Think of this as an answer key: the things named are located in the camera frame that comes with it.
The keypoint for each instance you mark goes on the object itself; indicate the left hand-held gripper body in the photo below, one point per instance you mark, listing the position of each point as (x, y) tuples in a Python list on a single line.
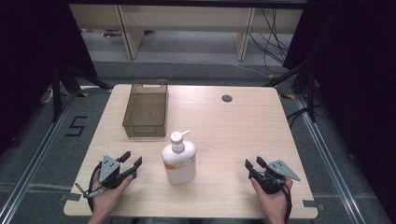
[(109, 169)]

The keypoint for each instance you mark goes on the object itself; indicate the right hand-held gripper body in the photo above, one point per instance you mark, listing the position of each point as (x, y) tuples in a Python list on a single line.
[(274, 177)]

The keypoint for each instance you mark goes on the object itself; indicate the person's right hand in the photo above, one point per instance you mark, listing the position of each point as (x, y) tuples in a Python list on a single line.
[(274, 200)]

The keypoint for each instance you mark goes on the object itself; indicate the person's left hand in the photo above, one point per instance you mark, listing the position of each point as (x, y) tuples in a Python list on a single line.
[(106, 196)]

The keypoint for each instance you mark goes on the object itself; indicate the white pump bottle orange label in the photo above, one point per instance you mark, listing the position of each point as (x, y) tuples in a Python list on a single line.
[(179, 161)]

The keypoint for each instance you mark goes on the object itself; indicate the brown see-through plastic basket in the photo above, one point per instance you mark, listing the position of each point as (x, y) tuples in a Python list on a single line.
[(146, 110)]

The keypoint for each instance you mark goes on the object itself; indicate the black tape floor mark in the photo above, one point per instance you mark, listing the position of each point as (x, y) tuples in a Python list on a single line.
[(76, 126)]

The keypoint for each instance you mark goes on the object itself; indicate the grey round table grommet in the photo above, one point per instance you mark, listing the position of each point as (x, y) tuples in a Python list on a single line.
[(227, 98)]

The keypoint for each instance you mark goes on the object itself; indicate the black metal stand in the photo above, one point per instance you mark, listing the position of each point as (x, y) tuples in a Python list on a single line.
[(57, 93), (306, 84)]

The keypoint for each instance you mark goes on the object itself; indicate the black curtain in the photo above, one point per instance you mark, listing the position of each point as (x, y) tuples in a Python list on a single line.
[(351, 77), (37, 46)]

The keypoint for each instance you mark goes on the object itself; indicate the beige wooden desk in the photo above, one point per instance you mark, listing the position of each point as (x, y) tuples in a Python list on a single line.
[(186, 18)]

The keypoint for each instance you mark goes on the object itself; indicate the metal floor rail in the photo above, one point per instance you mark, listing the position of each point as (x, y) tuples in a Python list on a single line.
[(34, 155), (330, 161)]

